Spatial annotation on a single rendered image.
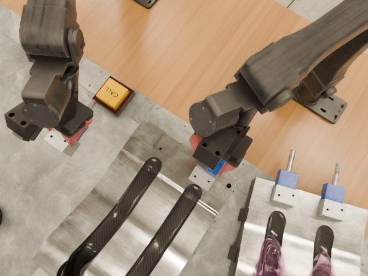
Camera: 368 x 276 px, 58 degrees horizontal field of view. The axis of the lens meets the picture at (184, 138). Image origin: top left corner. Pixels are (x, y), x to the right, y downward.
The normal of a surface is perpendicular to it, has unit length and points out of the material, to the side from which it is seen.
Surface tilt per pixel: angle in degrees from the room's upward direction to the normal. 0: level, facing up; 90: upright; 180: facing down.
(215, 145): 30
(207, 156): 60
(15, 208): 0
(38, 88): 24
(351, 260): 15
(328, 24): 20
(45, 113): 66
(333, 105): 0
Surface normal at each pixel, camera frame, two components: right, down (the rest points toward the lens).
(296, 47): -0.30, -0.07
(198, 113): -0.76, 0.32
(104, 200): 0.09, -0.40
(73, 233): 0.23, -0.57
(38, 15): -0.02, -0.14
